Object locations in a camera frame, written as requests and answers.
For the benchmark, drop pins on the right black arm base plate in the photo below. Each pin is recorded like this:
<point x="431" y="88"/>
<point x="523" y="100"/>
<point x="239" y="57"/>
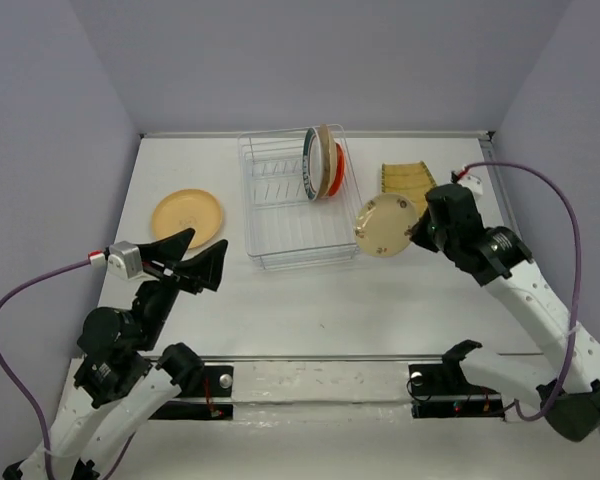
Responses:
<point x="441" y="391"/>

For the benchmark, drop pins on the white wire dish rack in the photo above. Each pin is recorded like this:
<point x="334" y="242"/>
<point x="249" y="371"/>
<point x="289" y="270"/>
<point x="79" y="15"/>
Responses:
<point x="283" y="227"/>

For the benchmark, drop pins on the white plate with green rim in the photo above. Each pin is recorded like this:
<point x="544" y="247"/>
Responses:
<point x="313" y="164"/>

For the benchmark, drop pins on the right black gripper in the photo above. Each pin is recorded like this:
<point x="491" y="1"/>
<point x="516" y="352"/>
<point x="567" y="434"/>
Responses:
<point x="422" y="236"/>

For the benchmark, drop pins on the cream plate with leaf pattern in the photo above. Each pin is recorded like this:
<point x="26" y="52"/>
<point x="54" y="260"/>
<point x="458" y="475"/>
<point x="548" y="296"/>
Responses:
<point x="330" y="162"/>

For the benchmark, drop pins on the small cream plate with flowers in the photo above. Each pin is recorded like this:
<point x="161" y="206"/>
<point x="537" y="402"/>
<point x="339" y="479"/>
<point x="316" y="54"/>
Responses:
<point x="383" y="226"/>

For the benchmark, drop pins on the yellow green bamboo-pattern plate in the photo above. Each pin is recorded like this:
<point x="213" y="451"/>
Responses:
<point x="411" y="180"/>

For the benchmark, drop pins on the orange round plate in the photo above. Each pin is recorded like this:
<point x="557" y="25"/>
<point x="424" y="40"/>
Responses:
<point x="340" y="171"/>

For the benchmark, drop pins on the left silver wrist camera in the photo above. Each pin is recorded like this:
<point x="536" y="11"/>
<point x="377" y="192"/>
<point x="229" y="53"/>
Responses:
<point x="123" y="259"/>

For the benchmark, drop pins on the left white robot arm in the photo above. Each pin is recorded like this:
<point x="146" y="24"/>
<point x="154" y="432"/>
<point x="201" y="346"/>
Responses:
<point x="116" y="389"/>

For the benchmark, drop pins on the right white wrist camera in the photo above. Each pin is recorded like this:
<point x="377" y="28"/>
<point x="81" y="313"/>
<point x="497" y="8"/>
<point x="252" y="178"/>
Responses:
<point x="467" y="180"/>

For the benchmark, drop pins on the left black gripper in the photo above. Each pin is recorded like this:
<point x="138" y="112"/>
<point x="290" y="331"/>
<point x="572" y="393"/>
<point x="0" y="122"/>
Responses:
<point x="206" y="266"/>

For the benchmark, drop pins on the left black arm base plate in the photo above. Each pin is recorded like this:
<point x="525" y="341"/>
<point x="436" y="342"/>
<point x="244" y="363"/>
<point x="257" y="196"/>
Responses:
<point x="209" y="400"/>

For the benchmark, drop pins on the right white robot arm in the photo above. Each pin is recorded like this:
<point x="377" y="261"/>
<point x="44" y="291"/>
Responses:
<point x="567" y="393"/>

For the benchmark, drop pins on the plain yellow round plate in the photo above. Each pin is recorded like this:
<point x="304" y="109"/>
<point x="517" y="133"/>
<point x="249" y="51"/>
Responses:
<point x="188" y="208"/>

